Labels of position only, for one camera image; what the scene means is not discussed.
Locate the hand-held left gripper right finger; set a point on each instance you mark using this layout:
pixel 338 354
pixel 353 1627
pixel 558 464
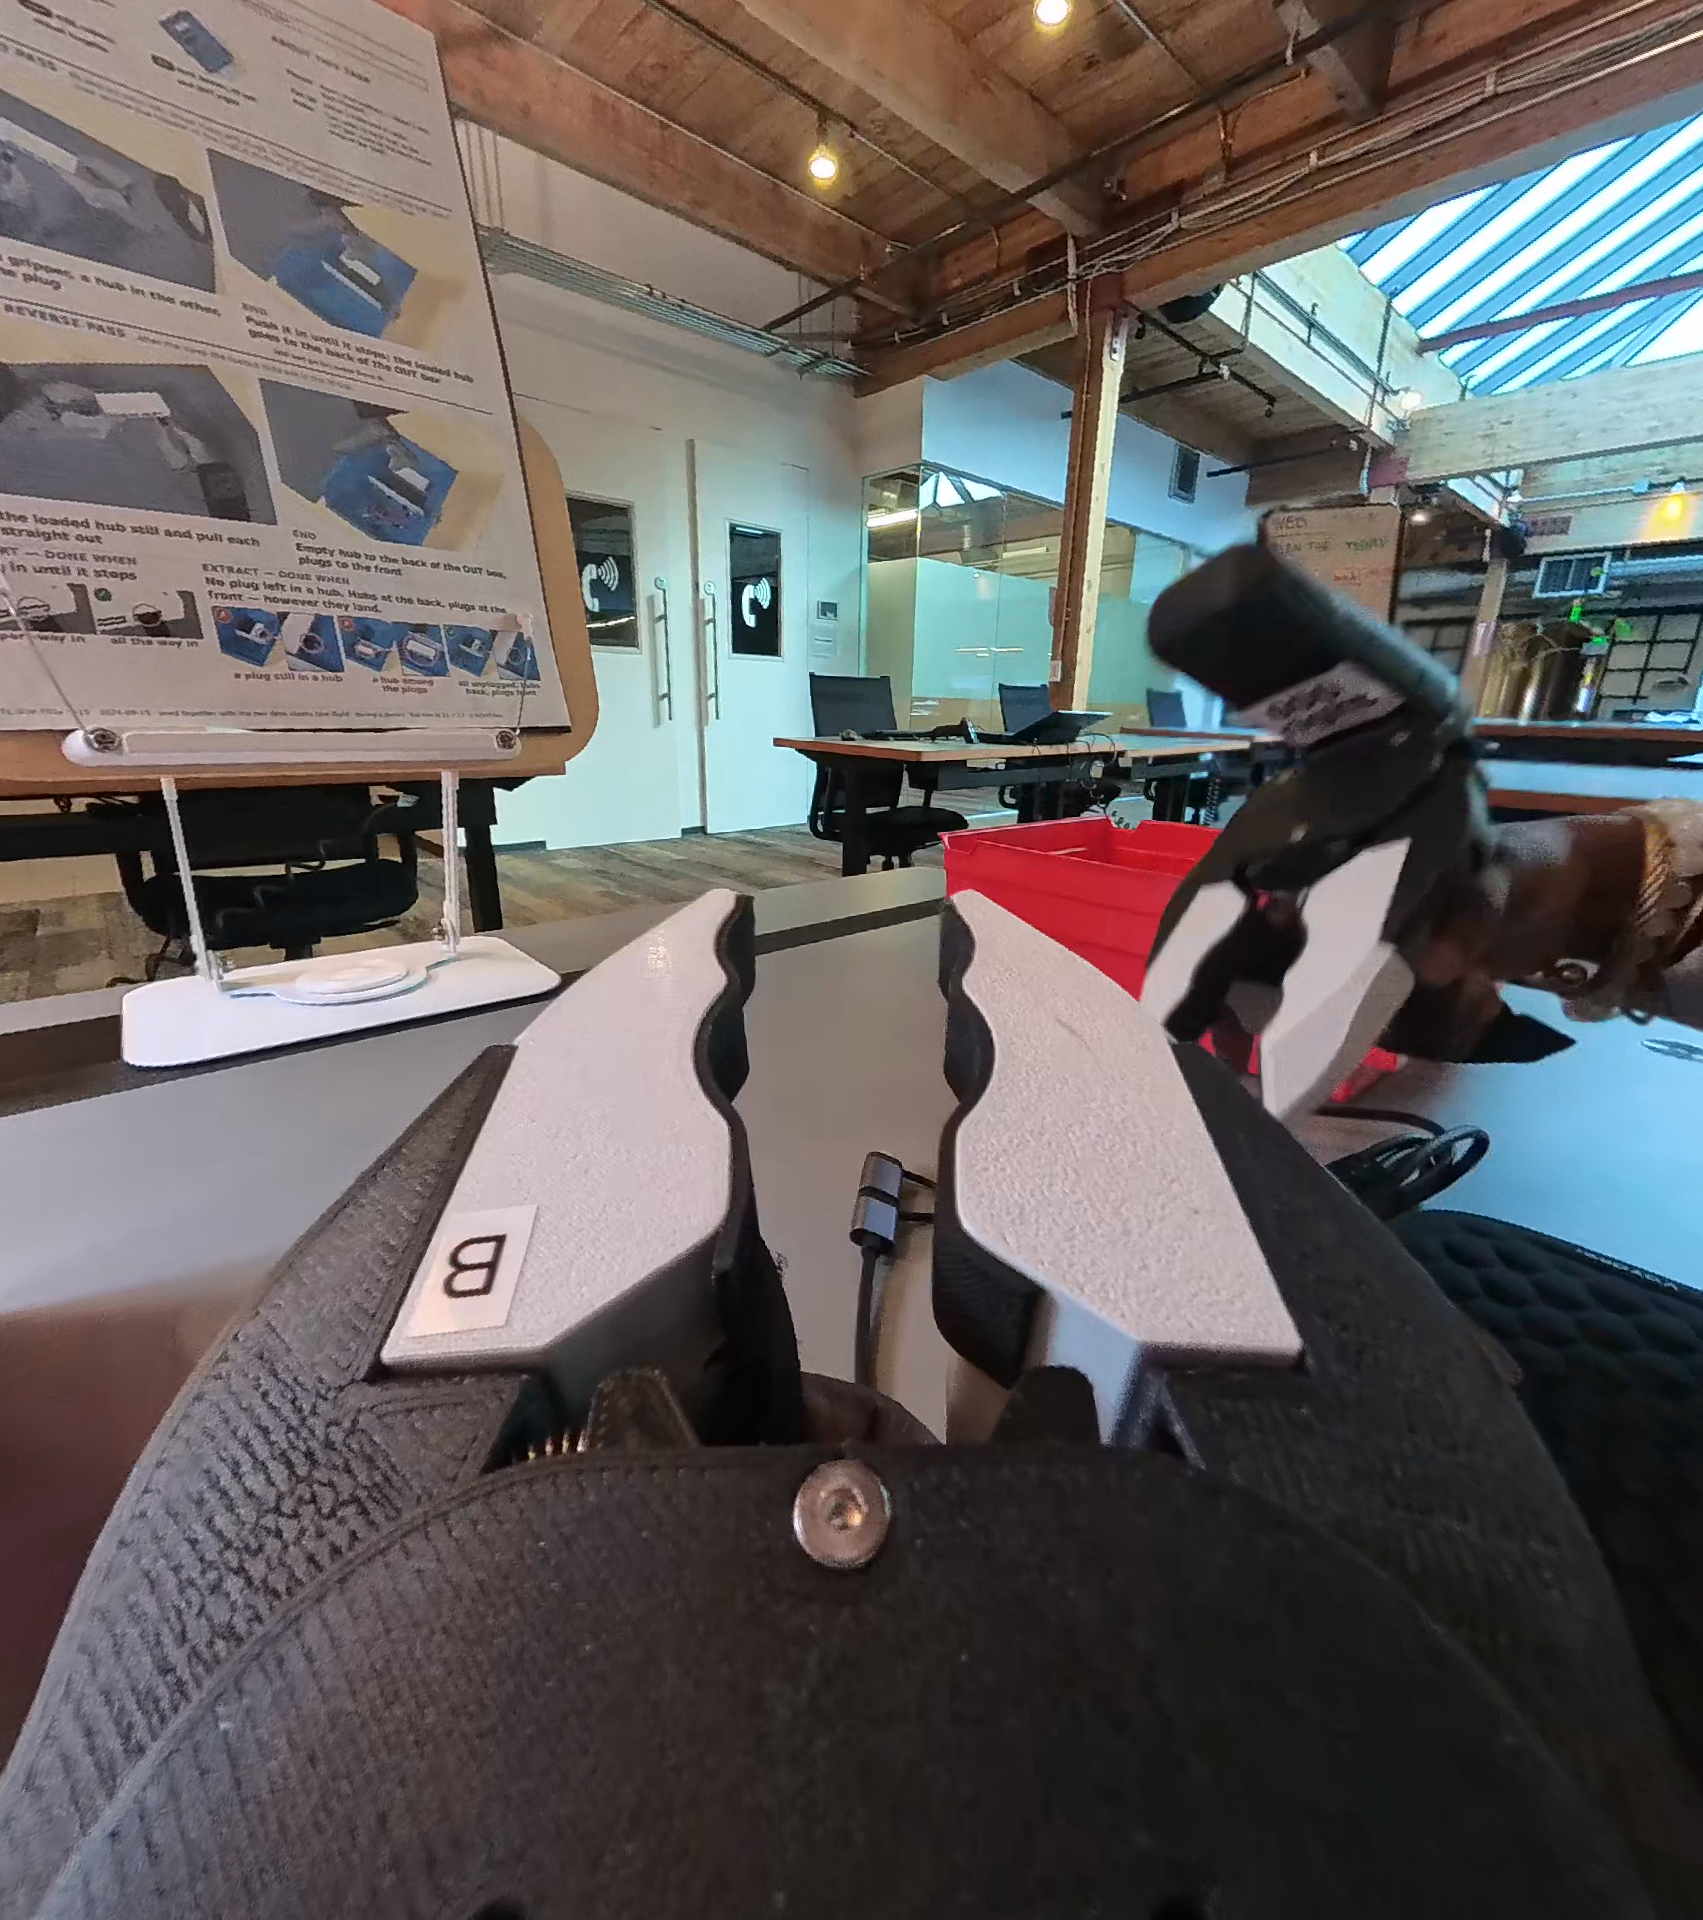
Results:
pixel 1105 1170

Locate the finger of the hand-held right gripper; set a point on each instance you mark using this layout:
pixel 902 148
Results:
pixel 1193 945
pixel 1339 975

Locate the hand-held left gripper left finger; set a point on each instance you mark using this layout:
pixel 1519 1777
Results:
pixel 596 1140

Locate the red plastic bin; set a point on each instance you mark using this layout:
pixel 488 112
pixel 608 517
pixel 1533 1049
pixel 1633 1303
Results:
pixel 1061 900

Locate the person's right hand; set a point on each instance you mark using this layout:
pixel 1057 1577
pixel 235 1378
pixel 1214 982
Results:
pixel 1556 900

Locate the whiteboard on stand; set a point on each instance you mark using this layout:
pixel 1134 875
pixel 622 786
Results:
pixel 1339 562

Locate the black mesh cushion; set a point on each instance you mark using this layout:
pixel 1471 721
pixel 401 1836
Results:
pixel 1660 1425

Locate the phone icon door sign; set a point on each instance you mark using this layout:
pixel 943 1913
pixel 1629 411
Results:
pixel 604 576
pixel 755 592

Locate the illustrated instruction sheet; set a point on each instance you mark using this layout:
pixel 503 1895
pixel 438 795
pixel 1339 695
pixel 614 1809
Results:
pixel 190 373

